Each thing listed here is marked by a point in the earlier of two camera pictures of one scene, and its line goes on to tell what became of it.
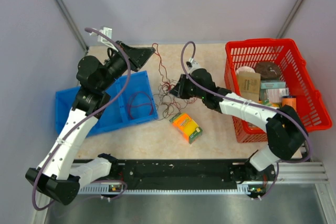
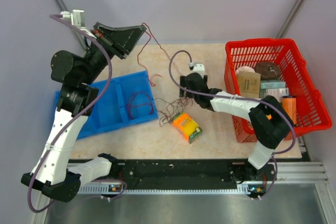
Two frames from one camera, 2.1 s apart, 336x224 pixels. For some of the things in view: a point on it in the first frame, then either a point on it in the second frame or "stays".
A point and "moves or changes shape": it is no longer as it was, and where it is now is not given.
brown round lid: x=269 y=70 stays
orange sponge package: x=187 y=127 stays
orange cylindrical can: x=289 y=100 stays
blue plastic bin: x=138 y=105 stays
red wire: x=165 y=80 → x=145 y=25
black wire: x=166 y=105 moves or changes shape
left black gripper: x=137 y=56 → x=118 y=40
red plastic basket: x=284 y=53 stays
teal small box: x=269 y=84 stays
